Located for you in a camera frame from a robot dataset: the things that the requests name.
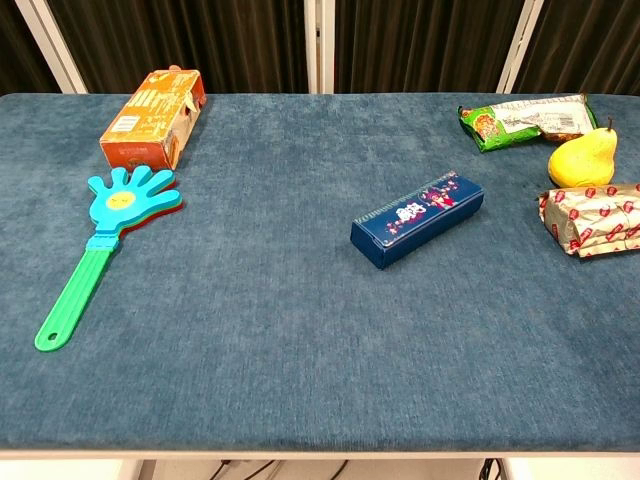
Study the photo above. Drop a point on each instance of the grey blue box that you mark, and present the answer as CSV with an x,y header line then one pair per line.
x,y
415,220

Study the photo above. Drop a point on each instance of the blue cloth-covered table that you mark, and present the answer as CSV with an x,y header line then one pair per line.
x,y
300,325

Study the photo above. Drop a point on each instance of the blue green hand clapper toy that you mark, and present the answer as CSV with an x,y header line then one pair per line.
x,y
125,200

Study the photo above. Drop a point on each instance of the orange cardboard carton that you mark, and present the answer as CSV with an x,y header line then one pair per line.
x,y
145,115

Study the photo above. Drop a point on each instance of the green snack packet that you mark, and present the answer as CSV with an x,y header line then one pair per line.
x,y
505,125

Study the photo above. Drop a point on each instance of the black pleated curtain panel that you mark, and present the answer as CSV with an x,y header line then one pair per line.
x,y
190,35
420,45
590,45
20,55

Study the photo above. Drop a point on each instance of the yellow pear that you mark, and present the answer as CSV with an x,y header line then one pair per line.
x,y
580,162

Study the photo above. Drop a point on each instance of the gold red snack packet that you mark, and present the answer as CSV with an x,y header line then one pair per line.
x,y
600,220

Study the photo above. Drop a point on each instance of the white partition frame post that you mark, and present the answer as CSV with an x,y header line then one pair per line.
x,y
520,45
50,45
319,45

